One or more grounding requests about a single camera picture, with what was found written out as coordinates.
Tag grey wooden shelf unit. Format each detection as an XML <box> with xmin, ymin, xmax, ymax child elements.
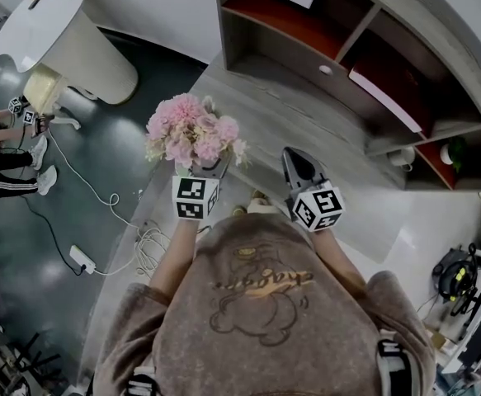
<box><xmin>212</xmin><ymin>0</ymin><xmax>481</xmax><ymax>193</ymax></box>

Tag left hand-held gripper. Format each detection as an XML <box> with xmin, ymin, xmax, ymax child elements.
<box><xmin>171</xmin><ymin>156</ymin><xmax>233</xmax><ymax>224</ymax></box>

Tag black and yellow device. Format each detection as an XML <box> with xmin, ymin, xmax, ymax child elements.
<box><xmin>431</xmin><ymin>243</ymin><xmax>479</xmax><ymax>304</ymax></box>

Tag person's brown printed sweatshirt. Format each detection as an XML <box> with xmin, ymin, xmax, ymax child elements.
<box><xmin>92</xmin><ymin>212</ymin><xmax>437</xmax><ymax>396</ymax></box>

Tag grey wooden table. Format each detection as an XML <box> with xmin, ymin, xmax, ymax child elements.
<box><xmin>189</xmin><ymin>51</ymin><xmax>408</xmax><ymax>194</ymax></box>

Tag white round side table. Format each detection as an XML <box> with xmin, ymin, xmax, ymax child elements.
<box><xmin>0</xmin><ymin>0</ymin><xmax>139</xmax><ymax>106</ymax></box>

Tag green plant in white pot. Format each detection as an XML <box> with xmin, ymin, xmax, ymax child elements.
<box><xmin>439</xmin><ymin>136</ymin><xmax>469</xmax><ymax>173</ymax></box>

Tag red folder with white edge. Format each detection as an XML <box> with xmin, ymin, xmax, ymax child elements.
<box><xmin>347</xmin><ymin>51</ymin><xmax>435</xmax><ymax>134</ymax></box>

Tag person's right forearm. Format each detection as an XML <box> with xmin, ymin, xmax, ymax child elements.
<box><xmin>309</xmin><ymin>224</ymin><xmax>367</xmax><ymax>293</ymax></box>

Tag person's beige slippers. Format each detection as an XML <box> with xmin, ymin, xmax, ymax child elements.
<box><xmin>231</xmin><ymin>189</ymin><xmax>283</xmax><ymax>218</ymax></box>

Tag pink flowers bouquet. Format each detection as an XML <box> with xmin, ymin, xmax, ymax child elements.
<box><xmin>144</xmin><ymin>92</ymin><xmax>250</xmax><ymax>171</ymax></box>

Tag person's left forearm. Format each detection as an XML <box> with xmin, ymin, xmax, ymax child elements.
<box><xmin>148</xmin><ymin>217</ymin><xmax>209</xmax><ymax>305</ymax></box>

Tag black and white shoulder strap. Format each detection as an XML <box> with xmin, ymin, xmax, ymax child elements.
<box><xmin>375</xmin><ymin>328</ymin><xmax>421</xmax><ymax>396</ymax></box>
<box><xmin>125</xmin><ymin>365</ymin><xmax>159</xmax><ymax>396</ymax></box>

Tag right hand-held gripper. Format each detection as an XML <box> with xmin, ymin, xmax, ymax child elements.
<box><xmin>281</xmin><ymin>147</ymin><xmax>345</xmax><ymax>234</ymax></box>

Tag white mug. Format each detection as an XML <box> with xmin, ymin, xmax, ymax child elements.
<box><xmin>388</xmin><ymin>145</ymin><xmax>417</xmax><ymax>173</ymax></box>

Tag cream pedestal stool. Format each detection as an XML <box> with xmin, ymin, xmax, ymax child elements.
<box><xmin>21</xmin><ymin>64</ymin><xmax>83</xmax><ymax>131</ymax></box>

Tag white cable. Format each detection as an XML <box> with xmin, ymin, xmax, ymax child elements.
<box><xmin>46</xmin><ymin>125</ymin><xmax>173</xmax><ymax>279</ymax></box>

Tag white power strip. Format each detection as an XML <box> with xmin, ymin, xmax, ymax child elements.
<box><xmin>68</xmin><ymin>244</ymin><xmax>97</xmax><ymax>276</ymax></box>

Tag black cable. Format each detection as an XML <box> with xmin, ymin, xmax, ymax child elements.
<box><xmin>15</xmin><ymin>125</ymin><xmax>87</xmax><ymax>272</ymax></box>

